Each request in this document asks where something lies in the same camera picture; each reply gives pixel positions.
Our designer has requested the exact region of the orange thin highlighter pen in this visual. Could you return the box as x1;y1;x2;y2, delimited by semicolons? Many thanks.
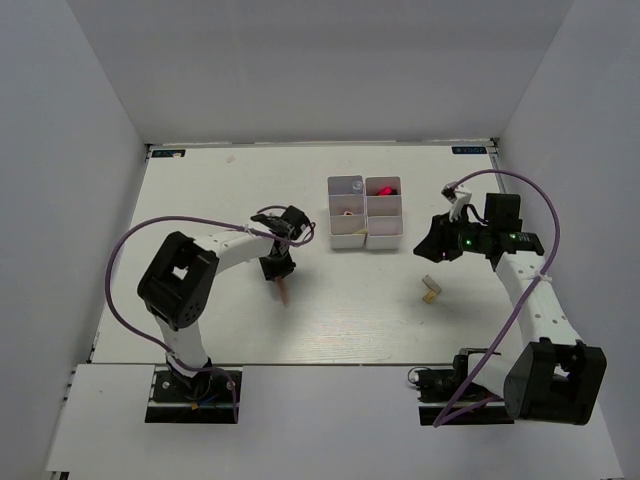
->
276;278;290;306

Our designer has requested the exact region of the left white compartment organizer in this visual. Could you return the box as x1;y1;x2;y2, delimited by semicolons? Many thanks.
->
327;175;367;250

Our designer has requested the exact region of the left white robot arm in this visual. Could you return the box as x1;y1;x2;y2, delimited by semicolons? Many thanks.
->
137;205;315;399

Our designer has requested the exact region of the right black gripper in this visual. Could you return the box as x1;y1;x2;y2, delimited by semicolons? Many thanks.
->
413;207;492;263

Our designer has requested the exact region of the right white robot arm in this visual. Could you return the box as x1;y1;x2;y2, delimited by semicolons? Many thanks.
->
409;187;607;425

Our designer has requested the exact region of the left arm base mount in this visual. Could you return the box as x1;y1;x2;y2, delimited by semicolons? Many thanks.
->
144;367;243;425

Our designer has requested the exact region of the small tan eraser block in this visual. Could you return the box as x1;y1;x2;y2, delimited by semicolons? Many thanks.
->
422;275;442;304

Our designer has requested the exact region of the pink black highlighter marker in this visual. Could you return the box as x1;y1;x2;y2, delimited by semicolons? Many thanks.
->
378;186;398;196

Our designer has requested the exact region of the white compartment organizer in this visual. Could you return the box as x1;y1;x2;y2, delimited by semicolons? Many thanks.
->
327;175;367;250
365;176;403;251

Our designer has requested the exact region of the right white compartment organizer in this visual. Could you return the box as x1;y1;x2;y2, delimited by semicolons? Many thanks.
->
365;176;403;251

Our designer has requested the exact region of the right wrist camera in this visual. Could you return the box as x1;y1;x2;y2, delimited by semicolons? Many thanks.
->
441;183;472;222

